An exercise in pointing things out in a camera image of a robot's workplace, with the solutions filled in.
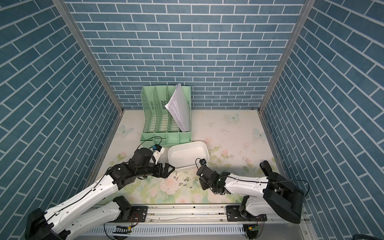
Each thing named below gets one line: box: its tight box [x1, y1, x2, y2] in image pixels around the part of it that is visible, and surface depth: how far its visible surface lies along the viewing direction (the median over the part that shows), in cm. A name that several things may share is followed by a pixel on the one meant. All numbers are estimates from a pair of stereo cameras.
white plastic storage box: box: [167, 141, 210, 169], surface depth 96 cm
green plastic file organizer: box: [140, 85, 192, 146], surface depth 106 cm
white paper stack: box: [165, 83, 191, 133], surface depth 92 cm
